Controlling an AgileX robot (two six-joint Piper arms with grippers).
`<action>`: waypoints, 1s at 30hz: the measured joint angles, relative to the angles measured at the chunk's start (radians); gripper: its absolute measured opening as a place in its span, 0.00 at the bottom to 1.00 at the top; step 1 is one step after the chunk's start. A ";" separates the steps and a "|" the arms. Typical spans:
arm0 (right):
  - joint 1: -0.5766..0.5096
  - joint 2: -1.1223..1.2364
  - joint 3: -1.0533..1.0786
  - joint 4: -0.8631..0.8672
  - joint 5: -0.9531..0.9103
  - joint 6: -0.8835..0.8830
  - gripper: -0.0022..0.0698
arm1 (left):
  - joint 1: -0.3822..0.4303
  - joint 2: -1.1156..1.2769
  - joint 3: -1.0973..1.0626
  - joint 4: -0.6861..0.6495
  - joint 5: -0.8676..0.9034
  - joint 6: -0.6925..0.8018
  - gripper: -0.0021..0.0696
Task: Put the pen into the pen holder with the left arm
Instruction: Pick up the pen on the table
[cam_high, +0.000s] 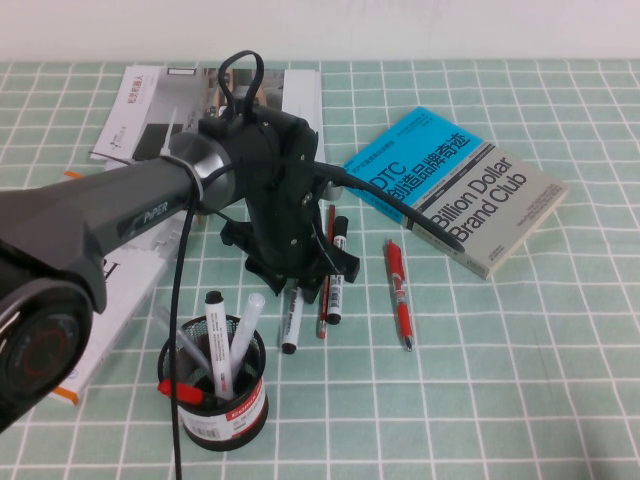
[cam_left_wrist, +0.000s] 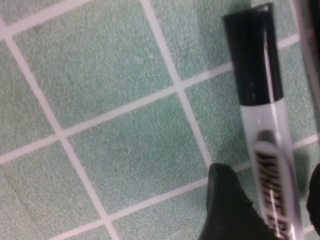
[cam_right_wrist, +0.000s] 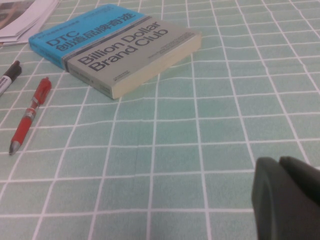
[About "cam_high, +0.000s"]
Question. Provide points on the white orange ROS book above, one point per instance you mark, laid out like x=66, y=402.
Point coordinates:
x=130, y=300

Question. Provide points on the white marker with black cap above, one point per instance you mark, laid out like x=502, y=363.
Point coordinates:
x=218, y=340
x=291, y=325
x=335, y=305

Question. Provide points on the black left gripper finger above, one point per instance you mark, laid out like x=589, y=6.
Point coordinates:
x=310, y=291
x=277, y=286

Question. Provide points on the red gel pen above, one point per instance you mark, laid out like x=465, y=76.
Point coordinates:
x=400, y=300

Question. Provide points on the frosted white capped pen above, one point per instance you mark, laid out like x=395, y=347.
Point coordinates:
x=247, y=325

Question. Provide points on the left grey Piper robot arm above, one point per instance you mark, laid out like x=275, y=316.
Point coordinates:
x=75, y=215

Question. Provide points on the black mesh pen holder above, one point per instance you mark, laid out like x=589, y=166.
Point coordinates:
x=225, y=430

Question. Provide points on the grey translucent pen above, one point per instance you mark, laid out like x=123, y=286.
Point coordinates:
x=195, y=352

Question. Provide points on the green checked tablecloth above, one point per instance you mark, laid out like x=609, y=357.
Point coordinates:
x=500, y=375

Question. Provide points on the red black pencil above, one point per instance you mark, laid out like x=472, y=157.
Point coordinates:
x=322, y=315

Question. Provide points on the blue grey Billion Dollar book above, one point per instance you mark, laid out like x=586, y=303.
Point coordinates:
x=500, y=200

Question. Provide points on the red marker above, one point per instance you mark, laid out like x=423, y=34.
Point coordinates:
x=189, y=394

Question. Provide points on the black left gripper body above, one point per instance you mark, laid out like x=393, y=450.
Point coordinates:
x=280, y=165

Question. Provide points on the brochure with office photo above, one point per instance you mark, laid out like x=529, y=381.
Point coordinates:
x=145, y=100

